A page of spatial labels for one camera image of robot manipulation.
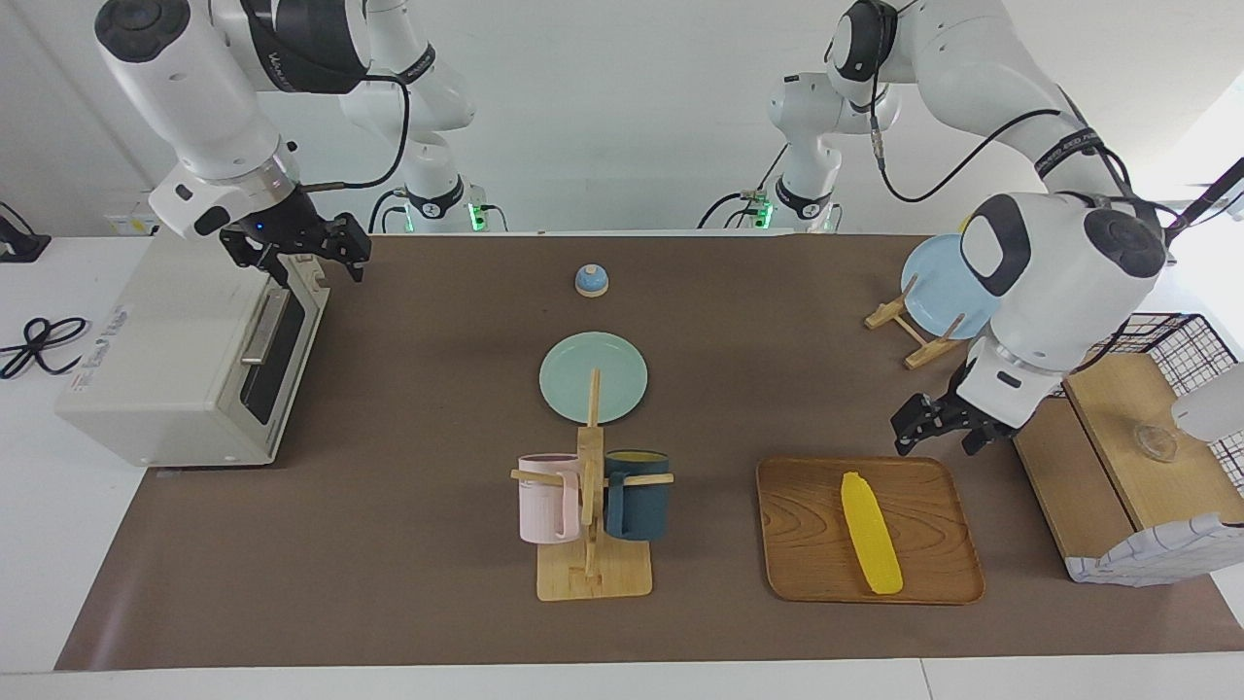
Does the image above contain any wooden serving tray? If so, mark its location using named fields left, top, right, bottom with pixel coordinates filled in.
left=756, top=456, right=986, bottom=606

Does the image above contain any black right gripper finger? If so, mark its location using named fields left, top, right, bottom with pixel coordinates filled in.
left=325, top=213, right=373, bottom=284
left=231, top=253, right=294, bottom=289

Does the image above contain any wooden shelf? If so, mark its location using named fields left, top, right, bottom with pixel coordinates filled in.
left=1011, top=352, right=1244, bottom=560

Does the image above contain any wooden plate rack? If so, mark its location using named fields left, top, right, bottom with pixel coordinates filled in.
left=865, top=299, right=975, bottom=370

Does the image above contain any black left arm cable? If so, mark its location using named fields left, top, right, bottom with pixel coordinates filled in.
left=700, top=53, right=1140, bottom=230

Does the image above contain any dark blue mug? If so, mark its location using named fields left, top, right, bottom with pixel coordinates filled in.
left=603, top=449, right=671, bottom=543

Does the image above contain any light blue plate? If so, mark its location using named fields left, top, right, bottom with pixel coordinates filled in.
left=901, top=233, right=1002, bottom=340

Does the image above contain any yellow corn cob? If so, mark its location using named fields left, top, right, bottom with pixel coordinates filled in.
left=841, top=472, right=905, bottom=596

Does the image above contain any wooden box with mesh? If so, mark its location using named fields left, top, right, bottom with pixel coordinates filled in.
left=1059, top=311, right=1244, bottom=497

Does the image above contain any brown table mat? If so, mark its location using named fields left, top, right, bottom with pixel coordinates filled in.
left=55, top=233, right=1244, bottom=672

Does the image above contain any wooden mug tree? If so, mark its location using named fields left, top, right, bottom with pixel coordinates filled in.
left=511, top=367, right=674, bottom=602

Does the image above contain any black camera stand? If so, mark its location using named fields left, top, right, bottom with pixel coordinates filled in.
left=1161, top=156, right=1244, bottom=244

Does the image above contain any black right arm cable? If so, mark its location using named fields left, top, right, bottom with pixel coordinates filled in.
left=292, top=70, right=411, bottom=234

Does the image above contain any loose black cable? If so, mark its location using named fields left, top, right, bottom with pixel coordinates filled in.
left=0, top=316, right=91, bottom=380

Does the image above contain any pink mug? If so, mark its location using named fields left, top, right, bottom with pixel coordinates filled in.
left=517, top=453, right=582, bottom=544

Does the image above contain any glass oven door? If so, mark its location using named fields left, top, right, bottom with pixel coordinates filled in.
left=219, top=277, right=331, bottom=460

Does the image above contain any black desk clamp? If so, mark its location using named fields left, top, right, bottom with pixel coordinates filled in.
left=0, top=201, right=52, bottom=263

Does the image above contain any beige toaster oven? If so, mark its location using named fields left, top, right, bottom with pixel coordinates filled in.
left=55, top=238, right=331, bottom=470

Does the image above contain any white checked cloth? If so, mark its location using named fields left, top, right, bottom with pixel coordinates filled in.
left=1064, top=512, right=1244, bottom=587

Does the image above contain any clear glass lid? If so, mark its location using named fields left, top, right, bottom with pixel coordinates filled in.
left=1132, top=425, right=1180, bottom=463

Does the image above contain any pale green plate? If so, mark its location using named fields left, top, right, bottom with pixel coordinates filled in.
left=539, top=332, right=649, bottom=425

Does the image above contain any white rounded object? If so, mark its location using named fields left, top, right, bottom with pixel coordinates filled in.
left=1171, top=362, right=1244, bottom=443

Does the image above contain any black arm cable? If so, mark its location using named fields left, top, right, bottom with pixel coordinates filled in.
left=700, top=53, right=1140, bottom=230
left=292, top=70, right=411, bottom=234

